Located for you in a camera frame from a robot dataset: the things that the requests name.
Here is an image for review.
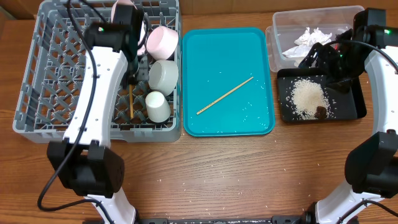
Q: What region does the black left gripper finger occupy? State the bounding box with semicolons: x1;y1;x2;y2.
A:
136;55;149;81
123;67;137;90

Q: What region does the wooden chopstick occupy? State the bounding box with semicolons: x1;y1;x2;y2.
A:
129;85;134;120
196;77;254;115

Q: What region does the white napkin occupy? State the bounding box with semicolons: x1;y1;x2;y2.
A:
282;27;332;67

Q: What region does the white green bowl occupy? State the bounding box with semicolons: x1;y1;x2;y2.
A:
149;60;178;96

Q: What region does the large pink plate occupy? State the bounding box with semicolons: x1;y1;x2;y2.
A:
111;0;147;56

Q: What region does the small pink bowl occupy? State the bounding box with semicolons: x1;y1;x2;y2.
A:
146;26;178;60

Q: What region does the pile of white rice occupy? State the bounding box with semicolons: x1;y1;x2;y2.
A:
285;79;332;120

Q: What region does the cream paper cup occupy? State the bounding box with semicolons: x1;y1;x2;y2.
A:
145;91;171;123

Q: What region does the brown food scrap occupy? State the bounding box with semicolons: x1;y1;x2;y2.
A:
314;106;327;119

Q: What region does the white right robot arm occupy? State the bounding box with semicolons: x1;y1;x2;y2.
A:
299;8;397;223

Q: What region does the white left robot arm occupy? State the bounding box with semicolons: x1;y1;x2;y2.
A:
37;1;144;223

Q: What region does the black food waste tray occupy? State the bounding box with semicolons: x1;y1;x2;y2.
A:
277;68;367;123

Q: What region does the clear plastic waste bin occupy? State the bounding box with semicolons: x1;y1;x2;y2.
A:
266;6;364;72

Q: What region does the grey dishwasher rack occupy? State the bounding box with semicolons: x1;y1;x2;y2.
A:
12;1;182;143

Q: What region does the teal serving tray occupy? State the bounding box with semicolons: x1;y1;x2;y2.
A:
182;27;275;137

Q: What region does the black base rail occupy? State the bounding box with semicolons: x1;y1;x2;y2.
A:
133;215;315;224

